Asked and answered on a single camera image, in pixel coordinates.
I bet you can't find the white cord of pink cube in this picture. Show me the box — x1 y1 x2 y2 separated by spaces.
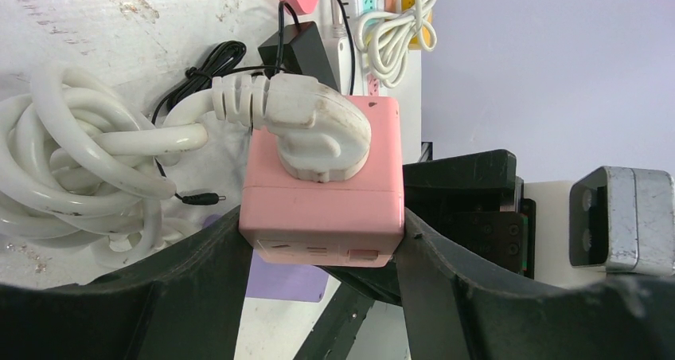
0 63 373 270

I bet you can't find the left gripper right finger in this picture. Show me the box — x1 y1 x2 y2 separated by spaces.
396 211 674 359

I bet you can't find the white multi-socket power strip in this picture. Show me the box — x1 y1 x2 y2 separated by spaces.
323 0 386 96

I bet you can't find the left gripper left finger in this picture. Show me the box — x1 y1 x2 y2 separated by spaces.
1 209 252 359

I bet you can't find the black adapter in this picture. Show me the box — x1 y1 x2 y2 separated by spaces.
150 1 357 208

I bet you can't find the purple power strip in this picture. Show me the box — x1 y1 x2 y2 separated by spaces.
203 213 331 305

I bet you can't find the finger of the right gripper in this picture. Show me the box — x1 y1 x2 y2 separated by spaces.
295 265 401 360

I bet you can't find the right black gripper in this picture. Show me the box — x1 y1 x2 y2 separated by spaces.
403 149 536 279

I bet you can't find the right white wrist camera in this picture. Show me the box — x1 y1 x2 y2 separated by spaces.
524 166 674 288

